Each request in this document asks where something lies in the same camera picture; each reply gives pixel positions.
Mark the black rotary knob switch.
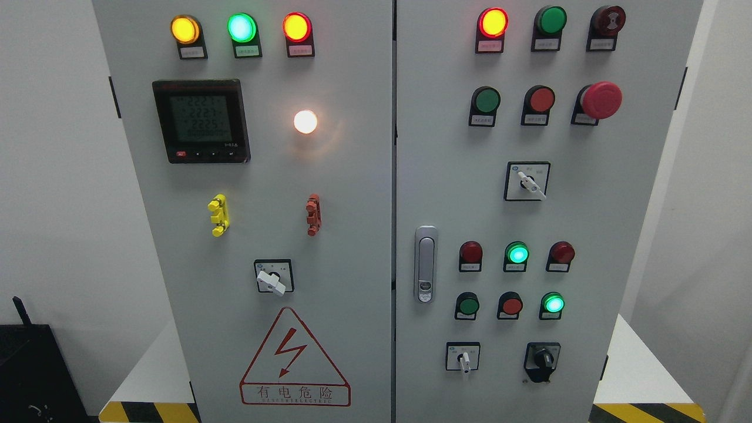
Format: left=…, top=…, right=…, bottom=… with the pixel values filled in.
left=523, top=342, right=561, bottom=383

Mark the dark red light left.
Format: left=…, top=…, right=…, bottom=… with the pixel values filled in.
left=458, top=240, right=483, bottom=273

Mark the dark red light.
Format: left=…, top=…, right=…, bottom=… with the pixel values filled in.
left=546, top=241, right=576, bottom=273
left=458, top=240, right=483, bottom=273

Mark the white lit indicator light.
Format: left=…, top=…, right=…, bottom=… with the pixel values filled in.
left=293, top=109, right=318, bottom=135

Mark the green push button lower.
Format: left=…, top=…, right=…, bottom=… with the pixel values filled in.
left=454, top=291, right=480, bottom=320

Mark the green push button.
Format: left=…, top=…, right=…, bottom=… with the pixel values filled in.
left=454, top=291, right=480, bottom=320
left=468, top=86, right=501, bottom=127

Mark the left grey cabinet door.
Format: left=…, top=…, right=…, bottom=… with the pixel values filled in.
left=92, top=1, right=393, bottom=422

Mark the grey cabinet door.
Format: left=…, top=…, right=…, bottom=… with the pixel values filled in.
left=395, top=1, right=703, bottom=422
left=92, top=1, right=393, bottom=422

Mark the green lit light middle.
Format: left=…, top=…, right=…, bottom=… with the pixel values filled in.
left=503, top=241, right=529, bottom=273

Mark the green push button upper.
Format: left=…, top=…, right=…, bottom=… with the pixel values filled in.
left=468, top=86, right=501, bottom=127

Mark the red push button lower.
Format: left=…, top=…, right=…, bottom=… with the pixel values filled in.
left=496, top=291, right=523, bottom=320

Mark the red push button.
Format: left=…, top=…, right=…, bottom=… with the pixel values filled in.
left=521, top=84, right=555, bottom=126
left=496, top=291, right=523, bottom=320

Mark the right grey cabinet door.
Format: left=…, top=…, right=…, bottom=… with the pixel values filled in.
left=395, top=1, right=703, bottom=422

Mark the red electrical hazard sticker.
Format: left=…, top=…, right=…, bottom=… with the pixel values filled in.
left=239, top=306, right=350, bottom=407

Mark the dark red light right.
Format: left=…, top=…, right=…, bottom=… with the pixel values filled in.
left=546, top=241, right=576, bottom=273

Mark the black digital power meter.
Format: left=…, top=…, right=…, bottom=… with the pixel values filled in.
left=152, top=79, right=251, bottom=164

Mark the red push button upper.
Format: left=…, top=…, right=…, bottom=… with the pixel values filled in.
left=521, top=84, right=555, bottom=126

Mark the green lit button lower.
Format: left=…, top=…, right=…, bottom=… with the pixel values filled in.
left=538, top=291, right=566, bottom=321

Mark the red indicator light top left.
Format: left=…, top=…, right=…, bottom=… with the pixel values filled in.
left=282, top=12, right=315, bottom=57

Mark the red lit light right door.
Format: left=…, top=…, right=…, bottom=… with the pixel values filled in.
left=475, top=7, right=509, bottom=54

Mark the green indicator light top left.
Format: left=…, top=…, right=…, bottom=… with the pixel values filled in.
left=227, top=12, right=263, bottom=59

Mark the red emergency stop button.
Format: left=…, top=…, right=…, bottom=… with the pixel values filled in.
left=571, top=81, right=623, bottom=126

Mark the dark green light top right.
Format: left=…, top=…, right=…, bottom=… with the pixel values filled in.
left=530, top=5, right=568, bottom=52

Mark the yellow indicator light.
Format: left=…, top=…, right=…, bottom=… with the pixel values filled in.
left=171, top=15, right=207, bottom=60

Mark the red black buzzer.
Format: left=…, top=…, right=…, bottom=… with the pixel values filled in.
left=586, top=5, right=626, bottom=52

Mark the black box lower left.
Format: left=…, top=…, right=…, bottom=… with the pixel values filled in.
left=1, top=297, right=89, bottom=422

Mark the silver door handle lock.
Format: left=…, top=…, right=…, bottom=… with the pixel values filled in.
left=414, top=226, right=438, bottom=304

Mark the white rotary switch left door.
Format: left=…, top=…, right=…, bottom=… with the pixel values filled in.
left=253, top=258, right=295, bottom=297

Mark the white rotary switch upper right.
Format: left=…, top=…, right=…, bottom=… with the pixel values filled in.
left=504, top=161, right=551, bottom=202

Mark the white rotary switch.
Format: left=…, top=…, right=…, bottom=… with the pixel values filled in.
left=445, top=342, right=481, bottom=374
left=504, top=161, right=551, bottom=202

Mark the white rotary switch lower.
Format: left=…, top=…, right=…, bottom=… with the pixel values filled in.
left=445, top=342, right=481, bottom=374

